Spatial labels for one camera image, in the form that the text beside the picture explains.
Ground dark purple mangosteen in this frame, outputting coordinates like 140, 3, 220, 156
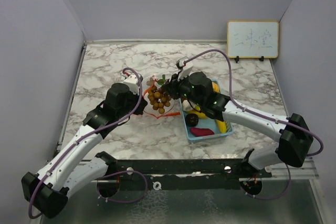
185, 113, 199, 127

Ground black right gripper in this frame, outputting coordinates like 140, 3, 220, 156
163, 71, 204, 108

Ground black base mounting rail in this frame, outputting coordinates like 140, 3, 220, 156
106, 158, 271, 191

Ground white mushroom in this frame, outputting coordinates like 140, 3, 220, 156
182, 100, 193, 112

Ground small framed whiteboard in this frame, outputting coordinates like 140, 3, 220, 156
227, 20, 279, 61

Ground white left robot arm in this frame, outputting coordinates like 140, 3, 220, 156
22, 79, 146, 219

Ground magenta sweet potato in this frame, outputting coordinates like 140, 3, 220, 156
190, 127, 214, 137

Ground orange mango fruit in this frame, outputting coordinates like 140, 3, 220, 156
212, 82, 220, 93

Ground light blue plastic basket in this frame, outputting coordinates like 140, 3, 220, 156
180, 83, 234, 143

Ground single yellow banana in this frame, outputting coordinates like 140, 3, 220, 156
188, 106, 227, 134

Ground brown longan bunch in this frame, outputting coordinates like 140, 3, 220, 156
143, 74, 173, 118

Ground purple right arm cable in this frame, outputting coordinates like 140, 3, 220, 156
181, 49, 324, 200

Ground clear zip top bag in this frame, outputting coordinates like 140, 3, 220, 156
142, 72, 181, 119

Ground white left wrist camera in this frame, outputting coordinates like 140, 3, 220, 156
122, 74, 143, 95

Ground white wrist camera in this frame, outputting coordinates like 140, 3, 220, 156
176, 57, 194, 81
122, 74, 143, 95

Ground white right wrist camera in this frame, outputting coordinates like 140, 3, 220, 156
176, 57, 194, 81

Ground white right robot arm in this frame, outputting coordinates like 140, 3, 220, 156
163, 72, 313, 177

